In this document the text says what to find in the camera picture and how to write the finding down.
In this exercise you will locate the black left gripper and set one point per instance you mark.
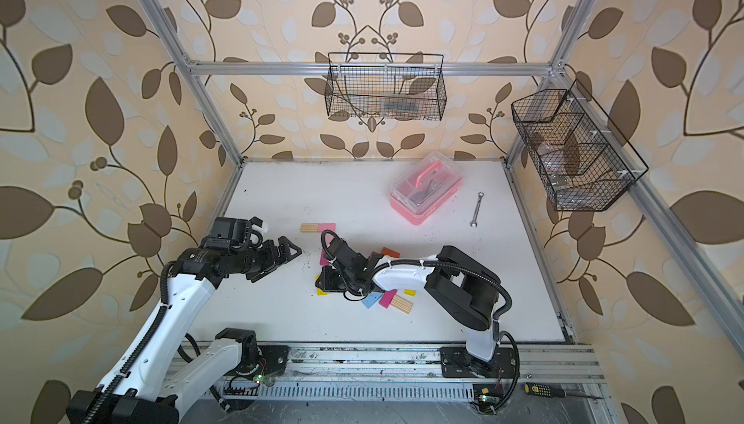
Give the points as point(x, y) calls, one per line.
point(271, 260)

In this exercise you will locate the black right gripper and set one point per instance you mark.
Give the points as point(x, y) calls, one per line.
point(326, 283)

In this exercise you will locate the natural wood block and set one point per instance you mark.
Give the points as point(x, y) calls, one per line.
point(309, 228)

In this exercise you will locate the orange block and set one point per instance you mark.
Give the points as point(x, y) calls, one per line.
point(390, 253)

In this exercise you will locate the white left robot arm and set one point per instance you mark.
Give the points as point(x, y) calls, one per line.
point(138, 389)

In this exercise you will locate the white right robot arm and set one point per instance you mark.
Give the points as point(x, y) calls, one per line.
point(468, 292)

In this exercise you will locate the magenta slanted block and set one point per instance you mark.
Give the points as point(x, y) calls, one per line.
point(387, 298)

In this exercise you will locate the ridged wood block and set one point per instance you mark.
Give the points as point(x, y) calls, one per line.
point(402, 304)

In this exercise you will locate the pink plastic storage box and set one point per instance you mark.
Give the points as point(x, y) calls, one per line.
point(425, 187)

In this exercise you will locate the silver wrench on table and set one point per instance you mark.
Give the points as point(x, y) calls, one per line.
point(474, 221)

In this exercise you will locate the yellow black screwdriver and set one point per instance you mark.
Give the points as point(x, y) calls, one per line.
point(554, 391)

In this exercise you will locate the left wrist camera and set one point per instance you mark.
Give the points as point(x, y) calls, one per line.
point(256, 232)

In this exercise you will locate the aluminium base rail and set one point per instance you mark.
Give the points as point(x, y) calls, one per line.
point(364, 372)

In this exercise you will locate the black wire basket back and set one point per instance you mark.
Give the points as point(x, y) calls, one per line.
point(402, 86)

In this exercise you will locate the black wire basket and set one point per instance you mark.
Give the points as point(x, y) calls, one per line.
point(582, 157)
point(402, 86)

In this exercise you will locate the aluminium frame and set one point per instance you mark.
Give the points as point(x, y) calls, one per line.
point(723, 305)

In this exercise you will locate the black wire basket right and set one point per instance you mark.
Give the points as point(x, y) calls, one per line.
point(582, 157)

